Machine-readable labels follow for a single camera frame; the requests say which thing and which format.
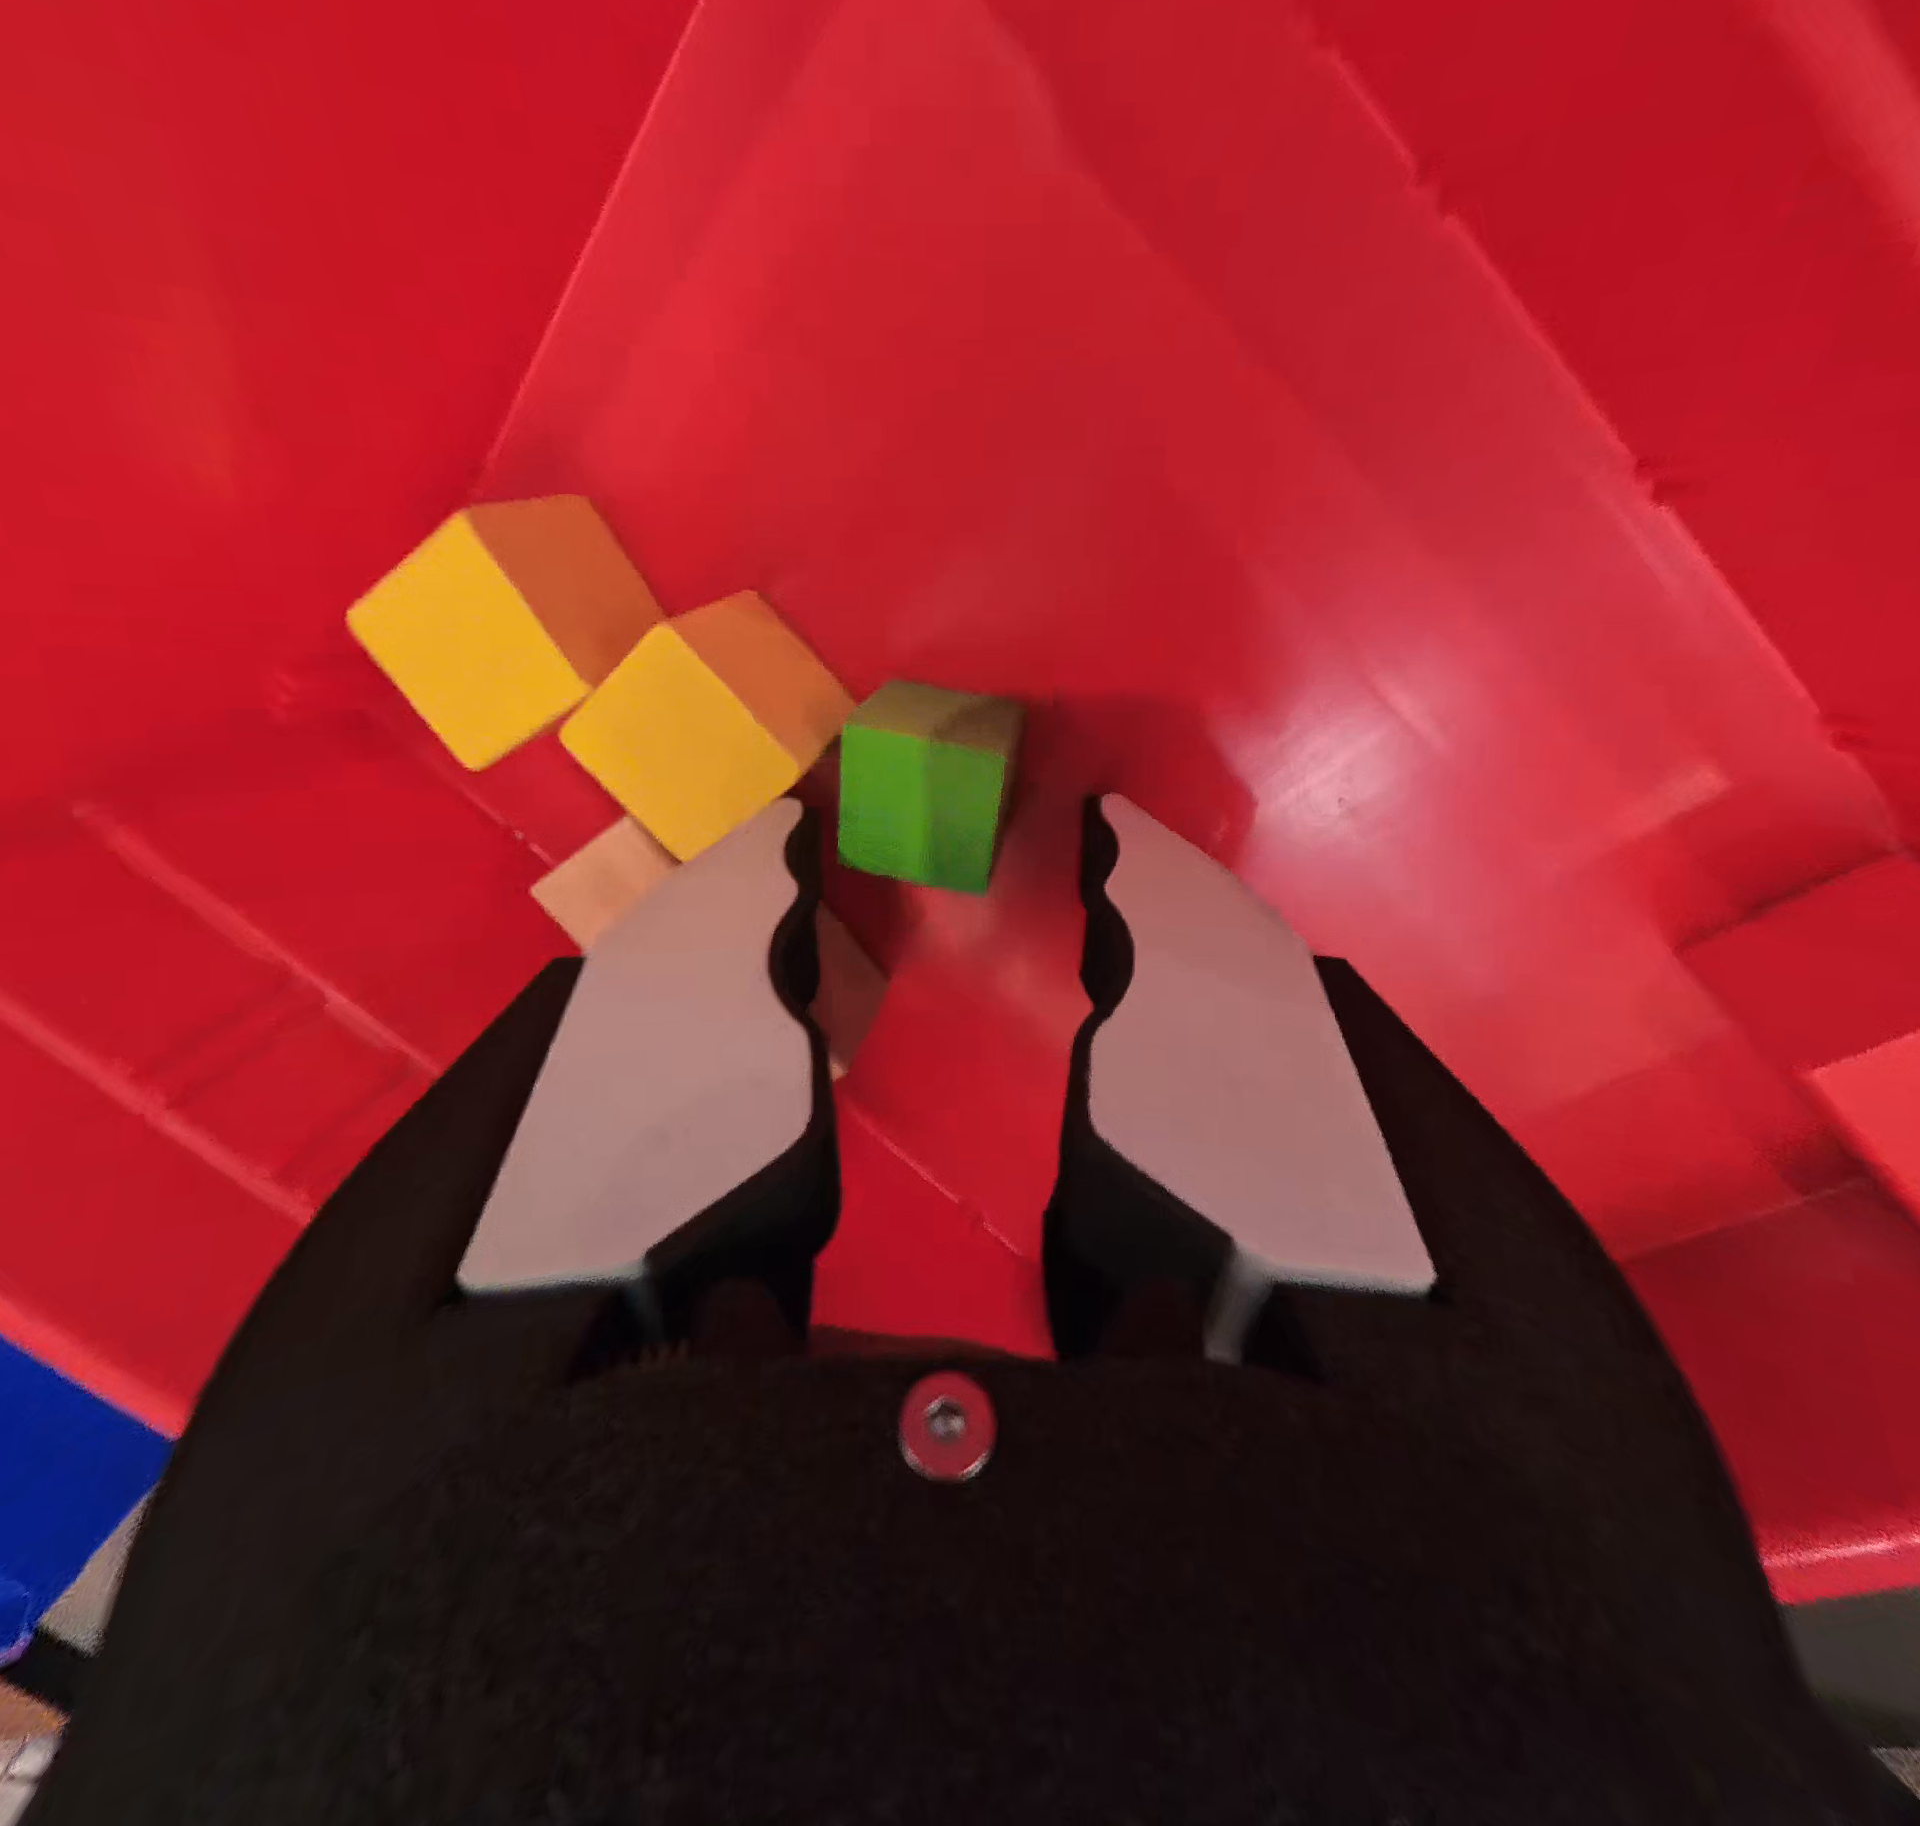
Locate blue plastic bin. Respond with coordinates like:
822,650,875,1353
0,1332,177,1663

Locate yellow wooden cube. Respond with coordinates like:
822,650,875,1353
559,590,860,866

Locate small green wooden block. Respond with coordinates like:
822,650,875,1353
835,679,1027,897

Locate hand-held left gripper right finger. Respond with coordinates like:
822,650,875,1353
1042,794,1442,1303

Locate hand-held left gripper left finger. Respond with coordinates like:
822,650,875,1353
456,798,842,1303

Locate natural wooden block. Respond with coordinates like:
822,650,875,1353
533,815,894,1078

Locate red plastic bin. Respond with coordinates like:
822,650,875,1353
0,0,1920,1611

